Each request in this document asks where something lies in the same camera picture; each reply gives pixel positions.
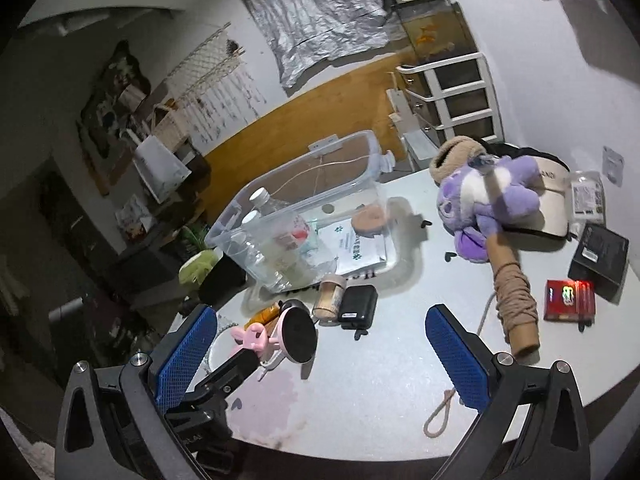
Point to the white paw-print pouch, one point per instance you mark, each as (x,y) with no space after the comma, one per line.
(355,250)

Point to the dark wall decoration board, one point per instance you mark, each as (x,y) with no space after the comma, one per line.
(112,90)

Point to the twine spool on cardboard tube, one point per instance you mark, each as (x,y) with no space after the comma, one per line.
(515,300)

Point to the dark wooden shelf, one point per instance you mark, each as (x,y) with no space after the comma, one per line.
(195,165)

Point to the pink bunny hand mirror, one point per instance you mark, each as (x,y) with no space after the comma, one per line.
(300,335)

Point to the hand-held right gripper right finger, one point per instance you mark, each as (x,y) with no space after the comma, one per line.
(457,360)

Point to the silver foil sheet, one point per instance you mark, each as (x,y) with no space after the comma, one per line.
(310,15)

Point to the clear labelled jar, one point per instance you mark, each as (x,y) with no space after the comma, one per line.
(587,200)

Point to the tan toothpick jar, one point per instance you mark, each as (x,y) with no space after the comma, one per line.
(327,300)

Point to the white printed snack box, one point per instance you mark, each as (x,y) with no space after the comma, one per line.
(132,217)

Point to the macrame wall hanging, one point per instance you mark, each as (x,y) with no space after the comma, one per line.
(200,75)

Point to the glass fish tank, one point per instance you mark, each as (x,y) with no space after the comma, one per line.
(435,35)

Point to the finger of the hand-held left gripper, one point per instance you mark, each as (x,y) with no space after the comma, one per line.
(230,372)

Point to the small clear water bottle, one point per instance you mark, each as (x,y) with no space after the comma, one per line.
(245,255)

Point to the black rounded case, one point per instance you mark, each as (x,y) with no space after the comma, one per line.
(357,305)

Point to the white tote bag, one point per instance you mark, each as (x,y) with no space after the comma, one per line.
(160,170)

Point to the green plush toy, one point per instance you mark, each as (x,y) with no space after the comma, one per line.
(197,267)

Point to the green printed box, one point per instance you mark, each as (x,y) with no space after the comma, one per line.
(195,237)

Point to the white wall switch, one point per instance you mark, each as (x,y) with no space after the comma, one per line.
(612,165)

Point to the white wall socket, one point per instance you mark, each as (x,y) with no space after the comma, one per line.
(332,140)
(316,146)

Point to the white wooden stand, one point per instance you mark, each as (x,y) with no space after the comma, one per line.
(400,105)

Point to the purple plush toy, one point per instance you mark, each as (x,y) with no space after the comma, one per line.
(480,200)

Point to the red-label clear water bottle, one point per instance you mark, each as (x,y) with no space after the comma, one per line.
(295,232)

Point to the beige visor cap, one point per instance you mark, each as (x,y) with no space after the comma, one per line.
(545,205)

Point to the red small box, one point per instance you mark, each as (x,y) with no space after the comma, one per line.
(567,300)

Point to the brown plush slipper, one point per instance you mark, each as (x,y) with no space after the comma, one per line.
(452,155)

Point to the white drawer unit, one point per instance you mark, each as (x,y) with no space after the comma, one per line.
(465,105)

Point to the clear plastic storage container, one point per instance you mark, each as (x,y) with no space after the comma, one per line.
(227,220)

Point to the cloudy drink bottle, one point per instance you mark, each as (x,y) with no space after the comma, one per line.
(282,265)

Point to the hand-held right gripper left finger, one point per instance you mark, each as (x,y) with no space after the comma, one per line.
(185,355)

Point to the white ribbed plastic stick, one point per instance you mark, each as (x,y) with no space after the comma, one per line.
(267,367)

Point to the black cardboard box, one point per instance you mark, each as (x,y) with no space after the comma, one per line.
(597,255)

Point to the orange tube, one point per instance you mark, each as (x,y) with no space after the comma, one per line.
(262,315)

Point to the black cloth pouch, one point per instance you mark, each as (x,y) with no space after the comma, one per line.
(222,280)

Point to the woven basket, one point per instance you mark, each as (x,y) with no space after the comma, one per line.
(172,125)

